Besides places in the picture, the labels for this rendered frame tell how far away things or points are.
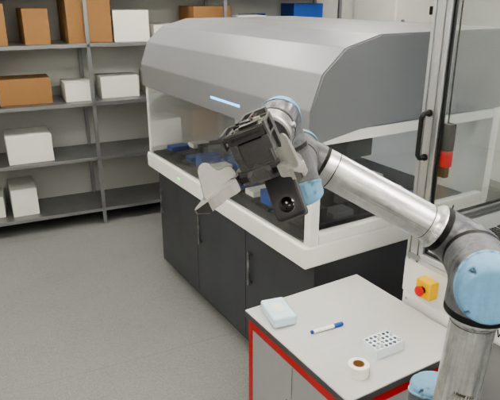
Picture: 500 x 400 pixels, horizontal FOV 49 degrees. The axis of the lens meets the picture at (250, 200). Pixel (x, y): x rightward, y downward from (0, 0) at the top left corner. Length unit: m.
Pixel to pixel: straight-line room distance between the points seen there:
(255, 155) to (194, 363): 2.54
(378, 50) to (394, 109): 0.28
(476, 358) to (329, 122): 1.35
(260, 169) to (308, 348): 1.32
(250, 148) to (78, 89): 4.17
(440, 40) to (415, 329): 1.04
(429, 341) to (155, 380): 1.56
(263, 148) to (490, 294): 0.50
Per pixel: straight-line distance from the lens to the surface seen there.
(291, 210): 0.81
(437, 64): 2.07
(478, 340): 1.13
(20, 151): 4.90
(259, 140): 0.76
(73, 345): 3.51
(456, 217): 1.16
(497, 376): 2.21
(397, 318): 2.25
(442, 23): 2.06
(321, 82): 2.21
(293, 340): 2.07
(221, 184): 0.76
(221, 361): 3.24
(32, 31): 4.81
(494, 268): 1.04
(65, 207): 5.20
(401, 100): 2.53
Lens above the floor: 1.93
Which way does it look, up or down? 20 degrees down
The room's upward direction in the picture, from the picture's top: straight up
